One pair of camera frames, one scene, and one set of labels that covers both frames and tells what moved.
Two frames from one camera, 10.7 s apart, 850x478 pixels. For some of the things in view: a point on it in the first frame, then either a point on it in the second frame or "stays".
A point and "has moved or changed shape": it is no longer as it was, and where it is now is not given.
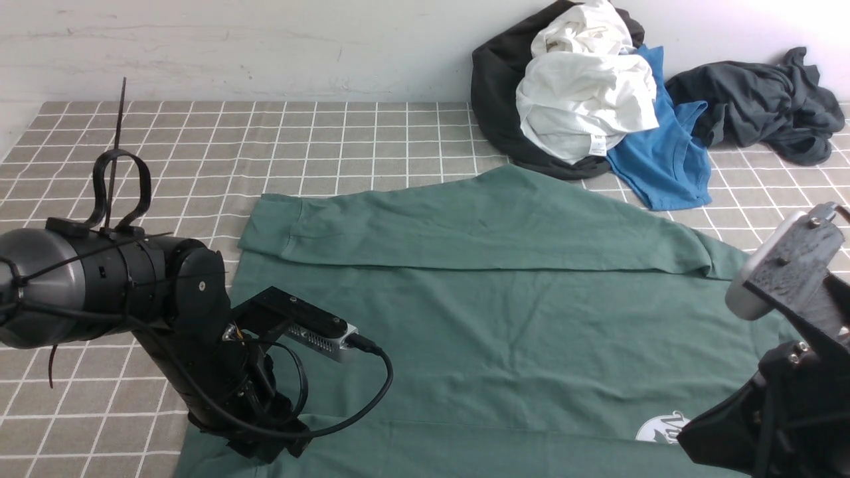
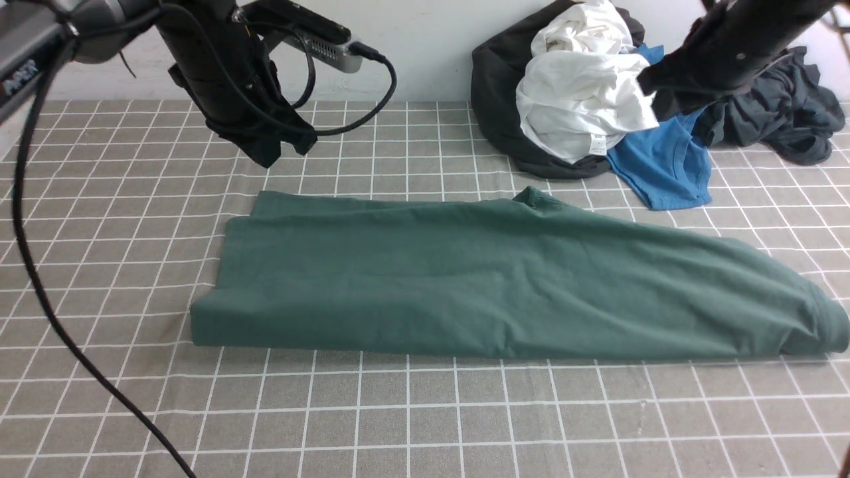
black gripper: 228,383 to 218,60
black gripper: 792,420 to 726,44
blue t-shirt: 668,166 stays
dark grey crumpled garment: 783,106 stays
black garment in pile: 499,68 stays
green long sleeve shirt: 533,323 has moved or changed shape
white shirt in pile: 578,95 stays
